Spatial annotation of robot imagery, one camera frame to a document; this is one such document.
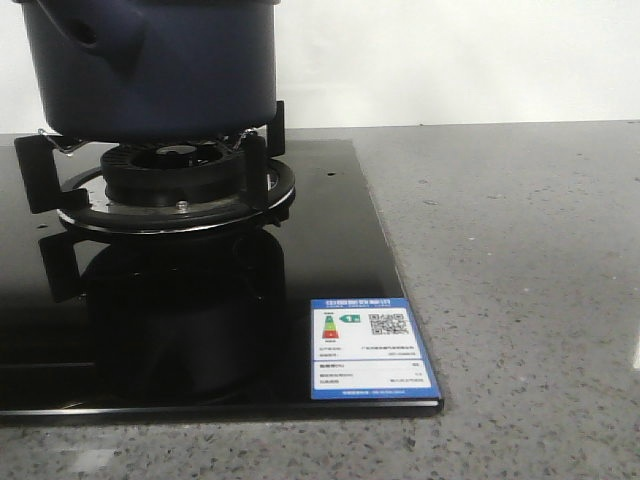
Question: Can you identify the dark blue cooking pot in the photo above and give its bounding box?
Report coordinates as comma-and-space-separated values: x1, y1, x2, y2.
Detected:
21, 1, 276, 143

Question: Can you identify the black pot support grate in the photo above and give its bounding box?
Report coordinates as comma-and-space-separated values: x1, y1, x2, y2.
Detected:
14, 101, 295, 236

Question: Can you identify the blue energy label sticker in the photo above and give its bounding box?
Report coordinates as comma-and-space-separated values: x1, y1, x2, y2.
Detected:
311, 298, 441, 400

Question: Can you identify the black gas burner head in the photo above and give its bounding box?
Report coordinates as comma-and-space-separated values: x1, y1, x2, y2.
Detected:
100, 143, 245, 207

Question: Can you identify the black glass gas stove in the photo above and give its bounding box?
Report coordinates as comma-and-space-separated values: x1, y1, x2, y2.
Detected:
1, 140, 444, 425

